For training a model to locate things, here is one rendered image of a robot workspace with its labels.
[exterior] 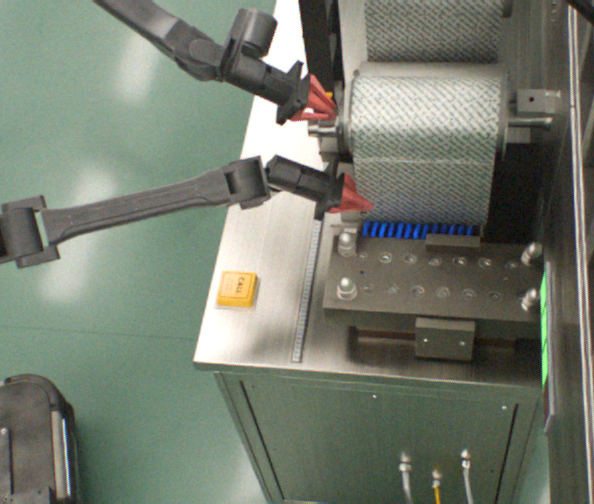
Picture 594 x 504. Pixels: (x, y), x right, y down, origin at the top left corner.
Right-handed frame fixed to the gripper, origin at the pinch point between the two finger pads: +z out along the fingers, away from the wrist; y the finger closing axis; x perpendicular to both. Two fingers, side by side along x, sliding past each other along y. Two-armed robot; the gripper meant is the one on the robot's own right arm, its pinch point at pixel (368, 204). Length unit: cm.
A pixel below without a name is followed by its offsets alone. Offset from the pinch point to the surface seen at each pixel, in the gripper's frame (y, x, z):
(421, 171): 0.3, 13.9, 3.3
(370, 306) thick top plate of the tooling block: 19.1, -2.8, 3.7
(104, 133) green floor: -109, -151, -48
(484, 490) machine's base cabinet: 27, -50, 57
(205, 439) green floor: 8, -119, 7
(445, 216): 0.3, 4.9, 13.4
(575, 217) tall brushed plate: 28, 47, 9
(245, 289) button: 10.8, -24.6, -13.7
